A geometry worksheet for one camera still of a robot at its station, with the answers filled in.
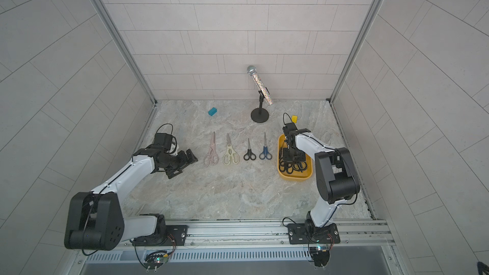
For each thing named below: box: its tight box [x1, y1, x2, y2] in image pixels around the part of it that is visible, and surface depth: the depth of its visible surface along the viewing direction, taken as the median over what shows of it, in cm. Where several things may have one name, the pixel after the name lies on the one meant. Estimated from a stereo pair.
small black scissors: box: [243, 137, 257, 162], surface depth 95 cm
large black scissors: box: [278, 147, 299, 175], surface depth 91 cm
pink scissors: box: [203, 131, 220, 168], surface depth 95 cm
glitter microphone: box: [247, 64, 274, 106], surface depth 96 cm
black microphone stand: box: [250, 90, 270, 124], surface depth 111 cm
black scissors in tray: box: [287, 161, 307, 174], surface depth 90 cm
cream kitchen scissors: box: [222, 133, 241, 166], surface depth 94 cm
